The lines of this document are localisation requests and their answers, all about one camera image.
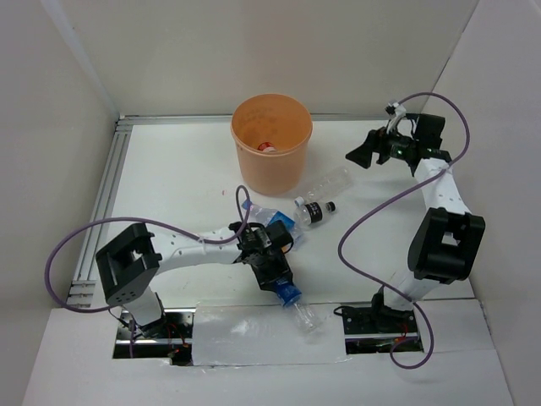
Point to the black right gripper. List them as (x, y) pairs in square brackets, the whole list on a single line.
[(376, 141)]

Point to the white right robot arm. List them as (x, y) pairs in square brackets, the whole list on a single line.
[(445, 246)]

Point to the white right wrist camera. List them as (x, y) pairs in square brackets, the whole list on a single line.
[(395, 109)]

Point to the black label clear bottle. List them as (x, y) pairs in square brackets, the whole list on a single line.
[(314, 214)]

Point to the blue cap crushed bottle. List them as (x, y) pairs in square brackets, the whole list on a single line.
[(267, 216)]

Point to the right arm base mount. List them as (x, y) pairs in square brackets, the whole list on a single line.
[(368, 333)]

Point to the dark blue label bottle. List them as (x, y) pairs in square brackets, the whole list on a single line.
[(302, 313)]

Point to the aluminium rail frame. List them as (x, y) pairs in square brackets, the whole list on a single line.
[(184, 171)]

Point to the orange plastic bin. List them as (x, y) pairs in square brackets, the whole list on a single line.
[(271, 133)]

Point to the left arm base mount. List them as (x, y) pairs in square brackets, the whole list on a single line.
[(171, 341)]

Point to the red label bottle in bin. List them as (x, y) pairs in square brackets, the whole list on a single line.
[(266, 147)]

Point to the white cap clear bottle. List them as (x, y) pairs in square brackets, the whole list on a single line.
[(326, 187)]

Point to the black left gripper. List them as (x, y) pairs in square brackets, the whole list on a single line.
[(265, 278)]

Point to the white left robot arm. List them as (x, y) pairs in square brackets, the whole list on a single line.
[(129, 262)]

